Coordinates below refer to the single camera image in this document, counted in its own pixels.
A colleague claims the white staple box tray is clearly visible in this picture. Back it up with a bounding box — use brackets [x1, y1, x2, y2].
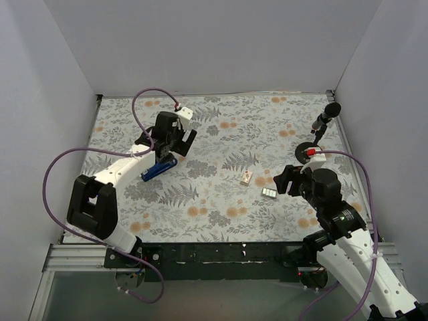
[261, 188, 277, 199]

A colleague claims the blue black stapler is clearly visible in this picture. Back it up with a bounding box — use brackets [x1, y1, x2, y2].
[141, 154, 177, 182]

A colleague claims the white staple box sleeve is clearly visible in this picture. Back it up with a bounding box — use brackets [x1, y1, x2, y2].
[240, 171, 253, 185]

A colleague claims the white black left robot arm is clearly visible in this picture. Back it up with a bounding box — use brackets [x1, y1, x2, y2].
[67, 107, 197, 268]

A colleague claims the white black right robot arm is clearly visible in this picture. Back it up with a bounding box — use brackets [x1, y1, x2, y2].
[274, 165, 427, 320]

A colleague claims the black microphone on stand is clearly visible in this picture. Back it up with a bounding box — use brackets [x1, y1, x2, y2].
[295, 102, 342, 165]

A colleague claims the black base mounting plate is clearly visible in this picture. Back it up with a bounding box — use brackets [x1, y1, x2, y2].
[103, 242, 328, 284]

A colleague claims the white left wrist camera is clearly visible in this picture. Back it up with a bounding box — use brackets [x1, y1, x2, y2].
[175, 104, 193, 127]

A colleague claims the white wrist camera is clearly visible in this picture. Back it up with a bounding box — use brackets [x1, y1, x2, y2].
[300, 147, 326, 174]
[175, 104, 193, 127]

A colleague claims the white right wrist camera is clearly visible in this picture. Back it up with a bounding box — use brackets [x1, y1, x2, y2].
[300, 147, 326, 174]

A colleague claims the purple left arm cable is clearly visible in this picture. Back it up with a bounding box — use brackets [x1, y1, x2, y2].
[42, 87, 180, 304]

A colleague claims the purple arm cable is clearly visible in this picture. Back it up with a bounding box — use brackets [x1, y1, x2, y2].
[42, 87, 180, 304]
[296, 149, 379, 321]

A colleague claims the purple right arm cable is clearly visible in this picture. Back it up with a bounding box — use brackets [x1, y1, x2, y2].
[296, 149, 379, 321]

